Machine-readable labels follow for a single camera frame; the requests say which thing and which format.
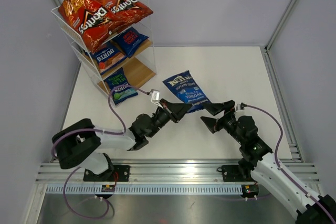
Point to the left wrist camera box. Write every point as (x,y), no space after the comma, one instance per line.
(155,97)

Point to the blue Burts vinegar bag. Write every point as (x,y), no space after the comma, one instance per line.
(120,86)

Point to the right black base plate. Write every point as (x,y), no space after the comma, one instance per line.
(231,173)

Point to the white slotted cable duct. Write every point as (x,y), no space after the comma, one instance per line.
(124,189)

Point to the red Doritos bag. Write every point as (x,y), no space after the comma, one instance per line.
(131,11)
(91,20)

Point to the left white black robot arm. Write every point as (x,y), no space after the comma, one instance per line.
(78,144)

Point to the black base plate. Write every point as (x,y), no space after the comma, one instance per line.
(231,173)
(120,173)

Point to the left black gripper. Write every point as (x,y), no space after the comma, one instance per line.
(175,111)

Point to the white wire wooden shelf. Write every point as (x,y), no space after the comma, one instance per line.
(138,69)

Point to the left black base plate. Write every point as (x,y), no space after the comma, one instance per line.
(120,173)

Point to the aluminium mounting rail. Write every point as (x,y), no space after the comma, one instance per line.
(165,171)

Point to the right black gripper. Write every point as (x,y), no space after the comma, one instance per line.
(215,108)

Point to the blue Kettle vinegar chips bag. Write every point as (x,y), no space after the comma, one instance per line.
(185,88)

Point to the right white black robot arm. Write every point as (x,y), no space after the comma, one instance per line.
(260,163)

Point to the right aluminium frame post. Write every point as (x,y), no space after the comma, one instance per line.
(281,24)

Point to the blue Burts chilli bag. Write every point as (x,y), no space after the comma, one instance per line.
(129,41)
(107,56)

